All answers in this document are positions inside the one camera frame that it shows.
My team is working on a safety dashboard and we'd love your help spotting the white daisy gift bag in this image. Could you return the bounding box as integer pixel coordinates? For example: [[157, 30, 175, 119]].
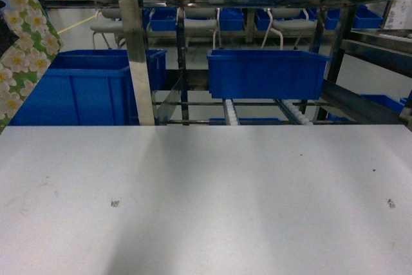
[[1, 0, 62, 130]]

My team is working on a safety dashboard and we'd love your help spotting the blue bin centre shelf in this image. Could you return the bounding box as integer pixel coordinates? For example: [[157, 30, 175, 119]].
[[207, 50, 332, 100]]

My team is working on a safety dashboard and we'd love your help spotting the blue bin shelf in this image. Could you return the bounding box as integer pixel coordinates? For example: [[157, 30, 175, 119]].
[[207, 50, 332, 100], [8, 49, 167, 127]]

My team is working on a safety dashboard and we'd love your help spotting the grey office chair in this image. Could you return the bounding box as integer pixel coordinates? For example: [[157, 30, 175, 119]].
[[261, 8, 316, 50], [176, 7, 222, 50], [90, 8, 126, 50]]

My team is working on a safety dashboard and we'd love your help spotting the blue bin left shelf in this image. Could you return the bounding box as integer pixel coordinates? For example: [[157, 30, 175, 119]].
[[8, 49, 167, 127]]

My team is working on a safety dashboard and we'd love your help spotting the steel rack upright post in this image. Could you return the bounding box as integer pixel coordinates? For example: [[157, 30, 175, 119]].
[[118, 0, 155, 126]]

